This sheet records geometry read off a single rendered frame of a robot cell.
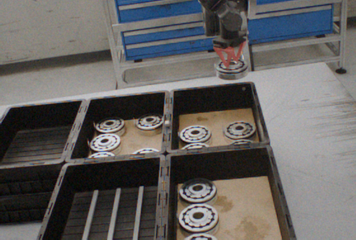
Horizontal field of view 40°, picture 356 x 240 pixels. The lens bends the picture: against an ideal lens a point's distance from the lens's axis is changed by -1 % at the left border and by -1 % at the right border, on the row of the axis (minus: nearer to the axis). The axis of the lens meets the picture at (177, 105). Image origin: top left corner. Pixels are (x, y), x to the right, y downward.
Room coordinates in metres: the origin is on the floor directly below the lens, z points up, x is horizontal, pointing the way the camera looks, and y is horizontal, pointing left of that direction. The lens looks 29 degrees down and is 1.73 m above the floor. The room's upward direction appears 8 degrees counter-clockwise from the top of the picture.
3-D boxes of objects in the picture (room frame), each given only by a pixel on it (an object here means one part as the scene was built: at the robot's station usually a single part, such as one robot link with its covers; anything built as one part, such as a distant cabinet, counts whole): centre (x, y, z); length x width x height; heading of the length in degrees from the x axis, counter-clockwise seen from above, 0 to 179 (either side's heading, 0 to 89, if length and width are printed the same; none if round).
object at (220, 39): (1.47, -0.20, 1.16); 0.10 x 0.07 x 0.07; 135
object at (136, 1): (3.32, -0.03, 0.60); 0.72 x 0.03 x 0.56; 89
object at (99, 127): (1.50, 0.24, 0.86); 0.10 x 0.10 x 0.01
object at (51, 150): (1.41, 0.48, 0.87); 0.40 x 0.30 x 0.11; 175
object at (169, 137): (1.36, -0.11, 0.92); 0.40 x 0.30 x 0.02; 175
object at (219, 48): (1.46, -0.19, 1.09); 0.07 x 0.07 x 0.09; 45
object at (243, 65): (1.47, -0.19, 1.04); 0.10 x 0.10 x 0.01
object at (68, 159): (1.38, 0.19, 0.92); 0.40 x 0.30 x 0.02; 175
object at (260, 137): (1.36, -0.11, 0.87); 0.40 x 0.30 x 0.11; 175
